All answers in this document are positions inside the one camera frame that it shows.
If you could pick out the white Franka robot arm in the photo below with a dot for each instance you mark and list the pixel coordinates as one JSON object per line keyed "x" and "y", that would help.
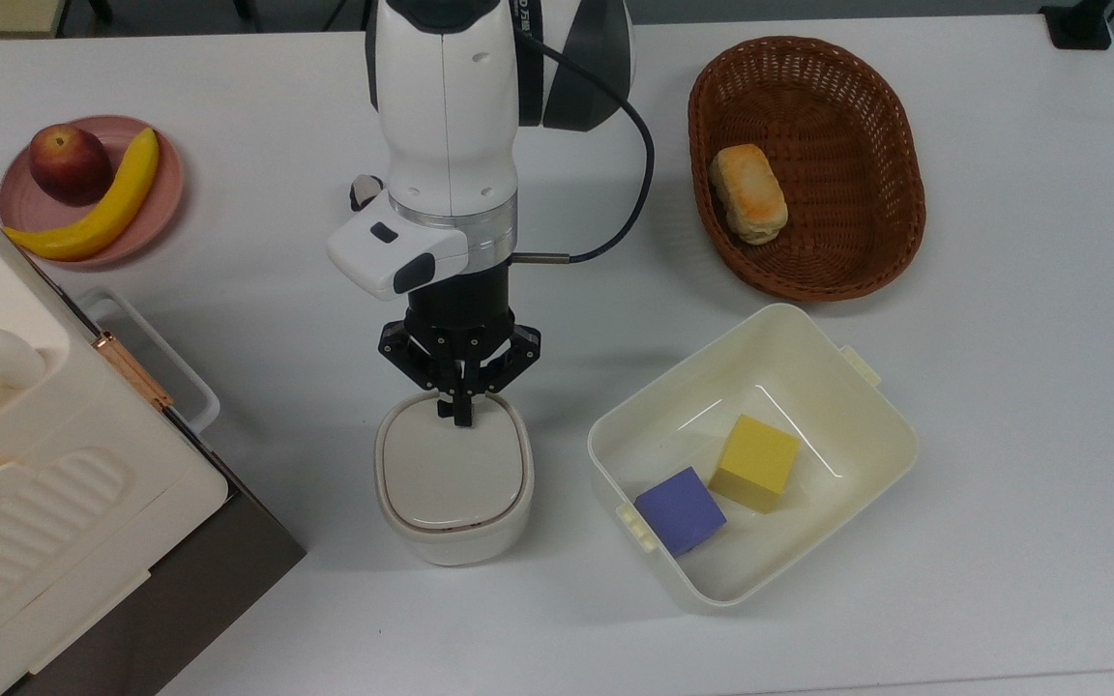
{"x": 446, "y": 116}

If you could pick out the yellow foam cube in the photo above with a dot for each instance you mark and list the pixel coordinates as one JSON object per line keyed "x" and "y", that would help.
{"x": 755, "y": 459}

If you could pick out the toasted bread loaf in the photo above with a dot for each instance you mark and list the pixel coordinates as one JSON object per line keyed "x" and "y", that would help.
{"x": 748, "y": 193}

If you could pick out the cream plastic bin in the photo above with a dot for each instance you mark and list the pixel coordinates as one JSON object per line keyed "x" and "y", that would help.
{"x": 857, "y": 454}

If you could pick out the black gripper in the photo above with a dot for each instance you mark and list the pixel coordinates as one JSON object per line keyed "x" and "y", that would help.
{"x": 465, "y": 304}

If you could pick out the yellow banana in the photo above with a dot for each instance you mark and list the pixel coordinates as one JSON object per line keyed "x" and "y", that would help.
{"x": 122, "y": 198}

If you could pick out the cream trash can body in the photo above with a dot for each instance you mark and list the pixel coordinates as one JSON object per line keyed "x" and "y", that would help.
{"x": 451, "y": 548}

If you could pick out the small panda toy figure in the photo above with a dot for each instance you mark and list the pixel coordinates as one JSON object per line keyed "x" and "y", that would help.
{"x": 364, "y": 188}

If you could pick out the cream countertop oven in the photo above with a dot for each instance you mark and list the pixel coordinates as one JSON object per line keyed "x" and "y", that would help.
{"x": 54, "y": 541}

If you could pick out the black table clamp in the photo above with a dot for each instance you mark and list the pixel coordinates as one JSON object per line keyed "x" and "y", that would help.
{"x": 1079, "y": 24}

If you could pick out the pink round plate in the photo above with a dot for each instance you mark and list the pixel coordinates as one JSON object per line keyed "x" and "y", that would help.
{"x": 159, "y": 198}

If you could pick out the brown wicker basket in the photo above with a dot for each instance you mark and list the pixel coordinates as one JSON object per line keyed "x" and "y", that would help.
{"x": 847, "y": 126}

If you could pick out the cream trash can lid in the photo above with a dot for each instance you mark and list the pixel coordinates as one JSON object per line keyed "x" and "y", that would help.
{"x": 451, "y": 474}

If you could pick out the purple foam cube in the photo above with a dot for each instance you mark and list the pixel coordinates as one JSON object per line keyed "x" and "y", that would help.
{"x": 681, "y": 510}

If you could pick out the red apple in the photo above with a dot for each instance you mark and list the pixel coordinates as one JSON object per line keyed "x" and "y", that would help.
{"x": 69, "y": 164}

